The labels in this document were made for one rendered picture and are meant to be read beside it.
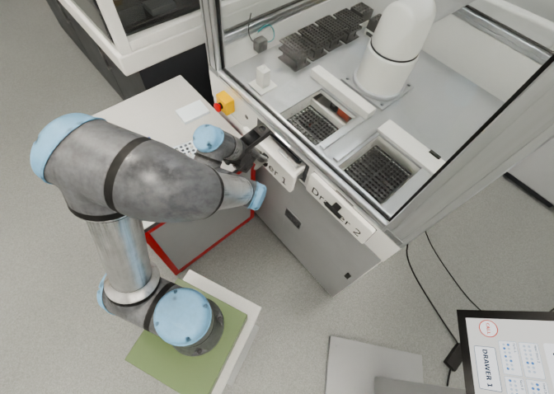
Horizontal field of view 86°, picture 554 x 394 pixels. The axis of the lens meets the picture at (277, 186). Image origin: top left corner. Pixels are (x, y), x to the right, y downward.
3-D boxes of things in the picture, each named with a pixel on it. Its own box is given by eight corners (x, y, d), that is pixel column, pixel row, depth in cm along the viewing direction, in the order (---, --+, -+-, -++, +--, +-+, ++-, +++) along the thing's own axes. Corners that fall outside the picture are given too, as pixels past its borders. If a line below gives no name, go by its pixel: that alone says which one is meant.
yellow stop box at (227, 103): (225, 117, 128) (224, 105, 121) (215, 107, 130) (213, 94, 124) (235, 111, 130) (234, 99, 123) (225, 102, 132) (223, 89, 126)
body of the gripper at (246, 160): (234, 159, 105) (215, 152, 94) (250, 141, 104) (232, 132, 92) (247, 174, 103) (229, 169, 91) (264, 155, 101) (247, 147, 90)
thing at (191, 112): (185, 124, 134) (185, 122, 132) (176, 113, 137) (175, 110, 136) (209, 113, 138) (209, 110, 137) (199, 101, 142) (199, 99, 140)
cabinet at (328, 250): (330, 302, 174) (385, 265, 105) (224, 183, 208) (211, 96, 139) (423, 208, 210) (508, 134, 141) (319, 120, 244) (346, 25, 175)
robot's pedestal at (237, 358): (232, 386, 150) (218, 407, 84) (180, 356, 154) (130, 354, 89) (259, 326, 164) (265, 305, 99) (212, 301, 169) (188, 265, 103)
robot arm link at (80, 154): (151, 341, 72) (102, 170, 35) (98, 315, 74) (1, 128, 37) (180, 297, 81) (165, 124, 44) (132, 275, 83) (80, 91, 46)
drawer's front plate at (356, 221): (362, 244, 106) (373, 233, 96) (305, 189, 115) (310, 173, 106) (365, 241, 107) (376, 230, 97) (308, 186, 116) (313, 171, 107)
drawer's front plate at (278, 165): (289, 193, 114) (293, 177, 105) (242, 145, 124) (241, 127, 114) (293, 190, 115) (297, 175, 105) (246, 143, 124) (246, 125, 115)
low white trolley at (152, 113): (178, 282, 173) (135, 235, 107) (125, 207, 193) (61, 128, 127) (256, 222, 195) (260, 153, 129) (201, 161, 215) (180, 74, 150)
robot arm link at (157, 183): (209, 163, 36) (272, 179, 84) (131, 133, 37) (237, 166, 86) (176, 252, 36) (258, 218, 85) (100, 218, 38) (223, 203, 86)
